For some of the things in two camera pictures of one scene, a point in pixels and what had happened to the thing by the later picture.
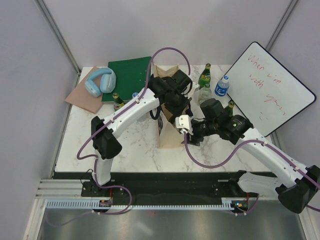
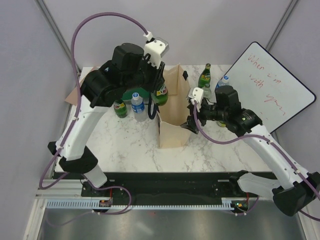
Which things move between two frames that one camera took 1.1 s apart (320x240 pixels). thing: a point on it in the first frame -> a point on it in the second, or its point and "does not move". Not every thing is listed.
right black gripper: (191, 139) -> (190, 124)
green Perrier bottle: (118, 102) does not move
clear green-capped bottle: (205, 93) does not move
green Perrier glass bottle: (205, 76) does not move
